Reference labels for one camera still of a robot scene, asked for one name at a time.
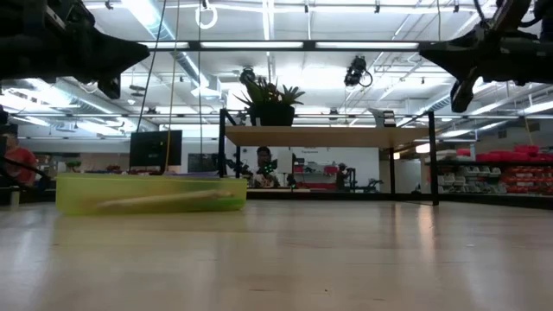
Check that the potted succulent plant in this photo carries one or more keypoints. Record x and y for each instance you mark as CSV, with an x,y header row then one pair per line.
x,y
274,114

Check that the wooden shelf riser black legs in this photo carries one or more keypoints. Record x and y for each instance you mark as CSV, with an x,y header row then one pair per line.
x,y
324,136

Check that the black overhead frame bar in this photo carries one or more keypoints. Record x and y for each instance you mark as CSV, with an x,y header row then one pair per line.
x,y
194,44

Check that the black monitor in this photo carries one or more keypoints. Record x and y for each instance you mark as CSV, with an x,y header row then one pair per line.
x,y
155,149

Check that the translucent yellow-green pencil case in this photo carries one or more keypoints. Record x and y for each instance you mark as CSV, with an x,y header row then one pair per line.
x,y
86,190

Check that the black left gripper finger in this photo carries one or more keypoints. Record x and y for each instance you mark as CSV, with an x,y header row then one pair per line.
x,y
116,52
110,86

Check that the orange pencil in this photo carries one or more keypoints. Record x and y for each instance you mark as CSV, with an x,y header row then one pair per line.
x,y
173,198

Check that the person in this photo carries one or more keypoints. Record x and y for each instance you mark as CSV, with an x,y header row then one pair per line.
x,y
342,175
263,155
21,162

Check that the shelving with red bins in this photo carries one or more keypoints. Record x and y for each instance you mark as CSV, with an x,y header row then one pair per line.
x,y
518,155

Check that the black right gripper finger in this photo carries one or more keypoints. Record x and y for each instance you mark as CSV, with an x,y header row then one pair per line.
x,y
463,90
458,52

